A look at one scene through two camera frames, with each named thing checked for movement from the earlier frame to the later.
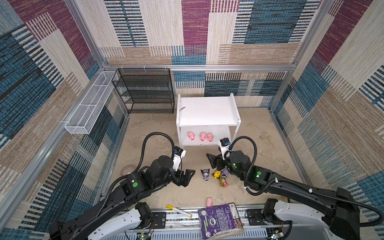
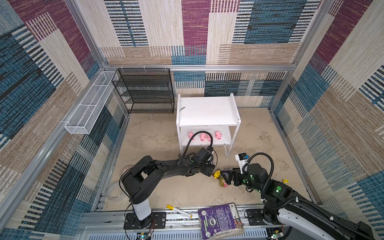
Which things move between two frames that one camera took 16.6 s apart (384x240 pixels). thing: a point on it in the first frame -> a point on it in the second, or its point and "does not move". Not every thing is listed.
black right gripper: [215, 160] -> [236, 173]
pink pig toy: [202, 136] does not move
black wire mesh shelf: [145, 90] does not move
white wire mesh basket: [84, 118] does not move
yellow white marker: [170, 207] does not move
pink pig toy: [191, 135] does not move
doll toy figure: [223, 183] does not move
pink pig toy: [209, 202] -> [218, 135]
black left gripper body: [176, 177] -> [206, 169]
